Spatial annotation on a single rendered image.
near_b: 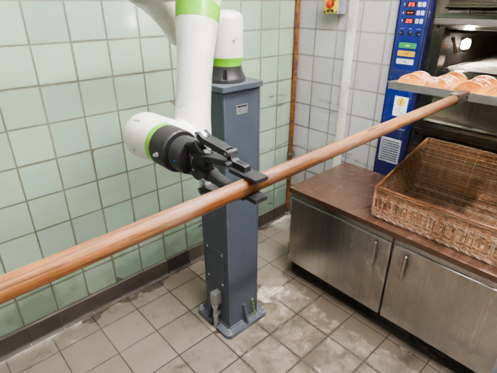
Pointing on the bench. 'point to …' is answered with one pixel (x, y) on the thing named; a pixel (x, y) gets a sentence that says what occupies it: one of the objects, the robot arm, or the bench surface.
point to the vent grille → (389, 149)
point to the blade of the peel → (440, 92)
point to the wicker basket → (431, 203)
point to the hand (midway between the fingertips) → (248, 183)
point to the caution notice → (400, 106)
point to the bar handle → (470, 7)
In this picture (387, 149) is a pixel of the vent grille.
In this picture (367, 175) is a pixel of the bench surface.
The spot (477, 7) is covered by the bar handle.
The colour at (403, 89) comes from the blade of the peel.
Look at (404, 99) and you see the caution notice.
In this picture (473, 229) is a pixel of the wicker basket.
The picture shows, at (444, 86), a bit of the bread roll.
